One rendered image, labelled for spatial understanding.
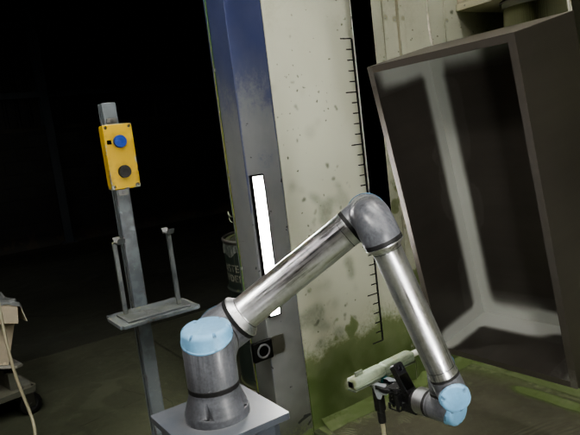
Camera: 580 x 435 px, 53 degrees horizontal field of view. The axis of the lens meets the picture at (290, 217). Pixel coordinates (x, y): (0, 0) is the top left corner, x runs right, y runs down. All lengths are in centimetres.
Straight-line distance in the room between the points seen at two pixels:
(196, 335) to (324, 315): 121
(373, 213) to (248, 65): 111
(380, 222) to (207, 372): 63
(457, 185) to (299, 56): 90
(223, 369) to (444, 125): 140
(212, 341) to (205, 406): 19
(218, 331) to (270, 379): 108
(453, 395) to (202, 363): 72
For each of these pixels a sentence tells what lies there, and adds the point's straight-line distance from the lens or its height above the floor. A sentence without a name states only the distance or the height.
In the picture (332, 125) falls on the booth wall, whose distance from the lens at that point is 275.
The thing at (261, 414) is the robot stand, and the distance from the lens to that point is 176.
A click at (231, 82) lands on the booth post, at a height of 167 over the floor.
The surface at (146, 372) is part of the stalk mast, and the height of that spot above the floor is 50.
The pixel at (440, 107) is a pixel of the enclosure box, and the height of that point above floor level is 146.
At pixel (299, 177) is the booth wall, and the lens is 262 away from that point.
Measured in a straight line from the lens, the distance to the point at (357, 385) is 211.
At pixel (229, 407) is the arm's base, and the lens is 172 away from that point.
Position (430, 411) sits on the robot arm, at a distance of 201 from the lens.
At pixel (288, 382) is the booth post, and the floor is 32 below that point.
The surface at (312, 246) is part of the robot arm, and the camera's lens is 176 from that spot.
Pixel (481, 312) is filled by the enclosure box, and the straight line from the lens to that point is 278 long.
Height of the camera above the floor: 141
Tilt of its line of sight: 8 degrees down
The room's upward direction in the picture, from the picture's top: 7 degrees counter-clockwise
